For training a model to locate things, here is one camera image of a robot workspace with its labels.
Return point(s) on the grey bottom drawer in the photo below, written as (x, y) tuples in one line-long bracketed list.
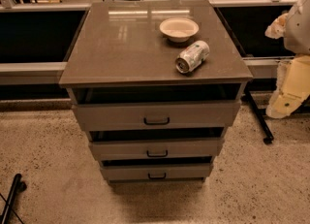
[(156, 172)]

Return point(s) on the grey drawer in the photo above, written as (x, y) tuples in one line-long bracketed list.
[(153, 149), (115, 117), (156, 172)]

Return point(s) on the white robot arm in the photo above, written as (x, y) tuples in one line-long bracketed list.
[(293, 77)]

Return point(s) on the grey drawer cabinet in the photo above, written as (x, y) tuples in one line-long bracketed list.
[(122, 57)]

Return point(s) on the grey top drawer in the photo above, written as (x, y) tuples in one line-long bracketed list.
[(115, 117)]

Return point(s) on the grey middle drawer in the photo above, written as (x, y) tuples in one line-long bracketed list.
[(153, 149)]

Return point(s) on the silver soda can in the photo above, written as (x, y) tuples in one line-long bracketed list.
[(192, 57)]

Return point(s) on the white paper bowl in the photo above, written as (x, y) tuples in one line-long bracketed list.
[(179, 29)]

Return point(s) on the black stand leg right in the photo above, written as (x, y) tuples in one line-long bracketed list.
[(260, 114)]

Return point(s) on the black stand leg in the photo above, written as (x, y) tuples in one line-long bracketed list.
[(18, 186), (260, 114)]

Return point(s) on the black stand leg left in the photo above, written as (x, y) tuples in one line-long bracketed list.
[(18, 186)]

